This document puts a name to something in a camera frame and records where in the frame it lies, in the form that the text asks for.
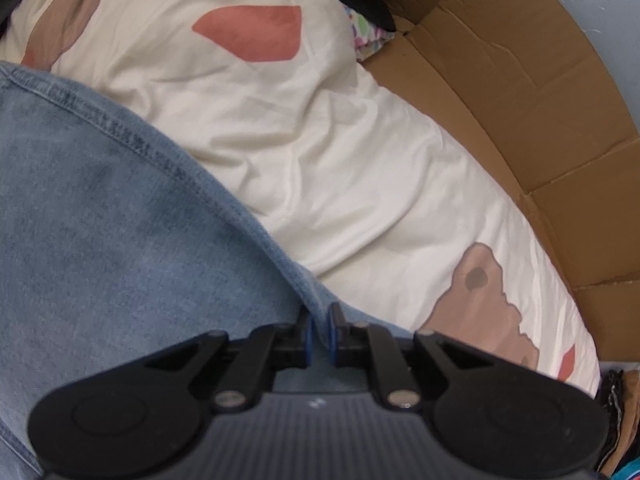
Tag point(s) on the cream bear printed blanket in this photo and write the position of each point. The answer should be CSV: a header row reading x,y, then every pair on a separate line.
x,y
325,160

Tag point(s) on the black cloth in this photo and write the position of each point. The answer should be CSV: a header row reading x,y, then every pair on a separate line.
x,y
367,5

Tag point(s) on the blue denim jeans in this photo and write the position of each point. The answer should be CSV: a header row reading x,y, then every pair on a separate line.
x,y
125,230

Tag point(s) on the brown cardboard sheet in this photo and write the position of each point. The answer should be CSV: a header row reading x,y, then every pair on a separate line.
x,y
525,85

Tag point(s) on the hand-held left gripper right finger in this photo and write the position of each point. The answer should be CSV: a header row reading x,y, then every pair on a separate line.
x,y
332,342

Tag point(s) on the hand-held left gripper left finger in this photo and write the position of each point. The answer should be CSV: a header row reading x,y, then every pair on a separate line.
x,y
309,345

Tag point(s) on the colourful patterned cloth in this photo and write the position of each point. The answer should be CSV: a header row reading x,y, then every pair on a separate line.
x,y
367,40

